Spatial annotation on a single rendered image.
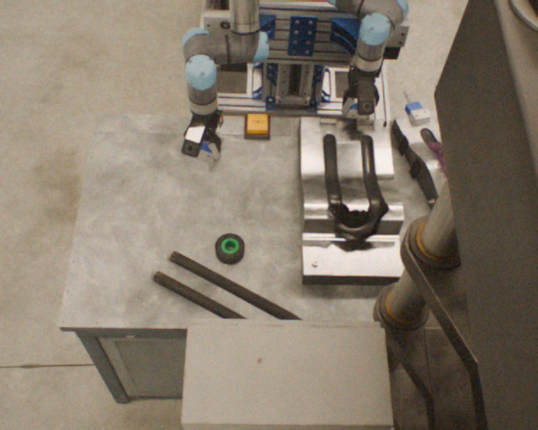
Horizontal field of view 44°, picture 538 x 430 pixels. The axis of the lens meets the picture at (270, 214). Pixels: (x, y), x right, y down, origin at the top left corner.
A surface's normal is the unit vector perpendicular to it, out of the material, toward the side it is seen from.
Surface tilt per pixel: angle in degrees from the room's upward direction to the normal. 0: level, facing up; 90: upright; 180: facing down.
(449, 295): 0
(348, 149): 2
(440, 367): 0
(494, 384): 90
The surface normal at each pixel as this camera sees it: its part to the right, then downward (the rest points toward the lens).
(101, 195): 0.04, -0.51
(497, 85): -1.00, -0.02
